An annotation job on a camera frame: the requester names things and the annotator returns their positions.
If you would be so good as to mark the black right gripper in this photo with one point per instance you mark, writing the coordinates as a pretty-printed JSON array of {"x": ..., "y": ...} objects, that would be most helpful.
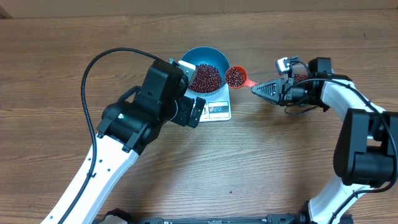
[{"x": 286, "y": 92}]

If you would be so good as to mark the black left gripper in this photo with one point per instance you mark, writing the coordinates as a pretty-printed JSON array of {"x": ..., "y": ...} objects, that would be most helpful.
[{"x": 184, "y": 118}]

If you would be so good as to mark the orange measuring scoop blue handle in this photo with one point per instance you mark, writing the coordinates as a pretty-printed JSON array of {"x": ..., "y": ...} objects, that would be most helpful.
[{"x": 236, "y": 77}]

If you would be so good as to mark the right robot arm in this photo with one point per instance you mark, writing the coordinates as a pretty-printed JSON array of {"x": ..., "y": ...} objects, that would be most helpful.
[{"x": 365, "y": 156}]

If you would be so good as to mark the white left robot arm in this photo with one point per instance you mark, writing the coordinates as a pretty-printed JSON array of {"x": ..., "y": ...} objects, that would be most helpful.
[{"x": 126, "y": 128}]

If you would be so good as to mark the white digital kitchen scale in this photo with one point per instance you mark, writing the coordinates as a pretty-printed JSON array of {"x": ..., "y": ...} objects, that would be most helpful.
[{"x": 217, "y": 106}]

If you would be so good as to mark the blue metal bowl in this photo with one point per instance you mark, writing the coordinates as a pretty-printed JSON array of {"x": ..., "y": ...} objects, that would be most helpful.
[{"x": 207, "y": 55}]

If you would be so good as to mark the clear plastic container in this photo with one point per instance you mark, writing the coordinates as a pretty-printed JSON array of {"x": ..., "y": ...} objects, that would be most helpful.
[{"x": 300, "y": 73}]

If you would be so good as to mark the red beans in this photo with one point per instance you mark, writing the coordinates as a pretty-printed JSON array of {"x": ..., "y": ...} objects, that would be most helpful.
[{"x": 208, "y": 79}]

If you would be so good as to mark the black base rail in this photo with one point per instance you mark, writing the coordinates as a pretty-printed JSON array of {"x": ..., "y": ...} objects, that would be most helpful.
[{"x": 120, "y": 216}]

